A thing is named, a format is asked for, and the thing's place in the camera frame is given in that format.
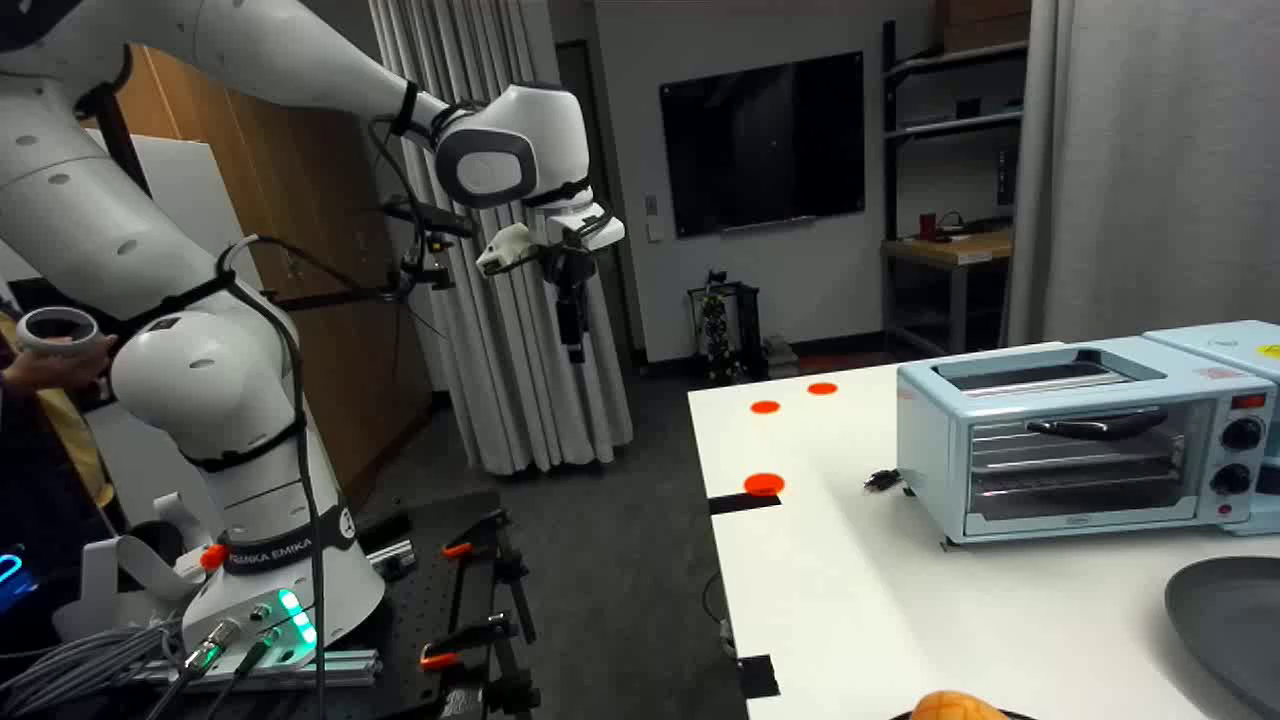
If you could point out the black round plate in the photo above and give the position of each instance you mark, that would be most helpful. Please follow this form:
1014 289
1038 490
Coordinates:
1235 624

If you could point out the white wall switch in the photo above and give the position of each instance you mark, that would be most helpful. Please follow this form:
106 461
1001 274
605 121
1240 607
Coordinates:
654 212

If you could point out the brown cardboard box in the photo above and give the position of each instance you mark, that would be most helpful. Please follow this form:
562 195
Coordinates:
986 22

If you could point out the bystander hand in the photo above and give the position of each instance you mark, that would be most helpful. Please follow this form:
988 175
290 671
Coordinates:
40 364

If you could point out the round orange fruit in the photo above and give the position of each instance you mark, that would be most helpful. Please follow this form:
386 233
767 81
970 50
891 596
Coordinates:
953 706

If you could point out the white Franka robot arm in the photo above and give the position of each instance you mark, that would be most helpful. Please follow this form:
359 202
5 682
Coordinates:
201 374

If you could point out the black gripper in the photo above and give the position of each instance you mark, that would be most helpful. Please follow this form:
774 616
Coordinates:
571 277

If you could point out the person in dark clothes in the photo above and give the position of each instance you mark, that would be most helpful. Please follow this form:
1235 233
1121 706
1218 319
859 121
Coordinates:
40 506

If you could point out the white board panel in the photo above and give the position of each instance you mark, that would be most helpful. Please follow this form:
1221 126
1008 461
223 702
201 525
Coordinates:
184 187

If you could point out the black wall monitor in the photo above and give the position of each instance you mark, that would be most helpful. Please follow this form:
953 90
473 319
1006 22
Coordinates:
763 146

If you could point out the brown wooden cabinet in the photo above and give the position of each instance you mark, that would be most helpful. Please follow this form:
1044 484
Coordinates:
320 212

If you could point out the black shelf unit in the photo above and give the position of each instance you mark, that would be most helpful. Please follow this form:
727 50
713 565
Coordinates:
953 126

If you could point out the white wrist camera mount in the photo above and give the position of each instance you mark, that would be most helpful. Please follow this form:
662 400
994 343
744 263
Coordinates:
507 251

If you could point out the black camera on stand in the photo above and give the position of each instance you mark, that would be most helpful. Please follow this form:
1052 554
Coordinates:
424 216

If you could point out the white pleated curtain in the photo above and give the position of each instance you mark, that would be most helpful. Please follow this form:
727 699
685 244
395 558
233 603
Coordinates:
534 400

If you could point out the red stop button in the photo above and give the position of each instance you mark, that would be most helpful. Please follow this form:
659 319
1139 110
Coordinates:
212 554

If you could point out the green lit robot base box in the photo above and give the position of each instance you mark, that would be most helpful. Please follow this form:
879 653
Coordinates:
286 624

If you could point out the blue glowing device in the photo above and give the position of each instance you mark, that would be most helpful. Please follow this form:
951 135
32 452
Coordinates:
8 576

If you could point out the black floor device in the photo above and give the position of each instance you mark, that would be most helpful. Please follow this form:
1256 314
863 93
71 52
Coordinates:
727 324

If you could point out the light blue toaster oven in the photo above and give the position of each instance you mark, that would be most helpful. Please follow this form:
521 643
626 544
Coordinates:
935 441

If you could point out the pale grey wide curtain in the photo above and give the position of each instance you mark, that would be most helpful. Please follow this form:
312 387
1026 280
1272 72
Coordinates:
1162 161

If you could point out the white tape roll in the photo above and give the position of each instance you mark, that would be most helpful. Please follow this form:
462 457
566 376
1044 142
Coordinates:
56 324

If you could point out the orange disc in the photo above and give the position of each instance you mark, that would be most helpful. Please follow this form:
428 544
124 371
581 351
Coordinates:
822 390
763 484
767 405

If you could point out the wooden desk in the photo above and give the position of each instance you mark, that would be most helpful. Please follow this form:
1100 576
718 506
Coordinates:
953 251

